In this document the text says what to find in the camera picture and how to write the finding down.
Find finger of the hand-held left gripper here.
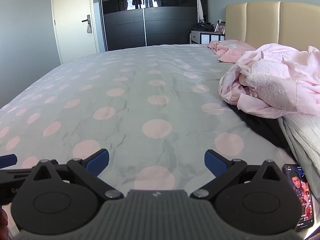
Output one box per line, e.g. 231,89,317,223
0,154,18,168

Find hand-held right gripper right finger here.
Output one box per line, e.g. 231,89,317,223
190,149,283,201

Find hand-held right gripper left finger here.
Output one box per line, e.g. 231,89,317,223
25,149,124,201

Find pink embroidered lace garment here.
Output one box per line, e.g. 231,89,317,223
235,43,320,117

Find white hanging clothes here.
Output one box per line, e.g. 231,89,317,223
196,0,208,22

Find person's left hand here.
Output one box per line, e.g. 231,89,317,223
0,209,9,233

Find black garment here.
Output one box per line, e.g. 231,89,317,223
226,102,298,161

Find polka dot bed blanket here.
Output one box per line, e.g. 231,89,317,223
0,44,300,205

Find smartphone with lit screen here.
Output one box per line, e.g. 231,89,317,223
282,164,315,233

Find white textured cloth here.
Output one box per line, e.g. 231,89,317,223
277,114,320,230

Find pink garment near headboard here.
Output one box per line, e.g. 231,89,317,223
204,39,257,63

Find grey white nightstand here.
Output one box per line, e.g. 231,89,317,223
189,30,225,45

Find black bag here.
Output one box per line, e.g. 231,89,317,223
192,22,215,32

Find dark sliding door wardrobe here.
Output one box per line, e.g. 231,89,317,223
99,0,208,52

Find white room door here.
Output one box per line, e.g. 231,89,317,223
51,0,100,65

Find beige padded headboard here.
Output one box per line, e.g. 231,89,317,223
225,1,320,55

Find photo frame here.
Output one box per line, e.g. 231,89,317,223
214,22,227,34

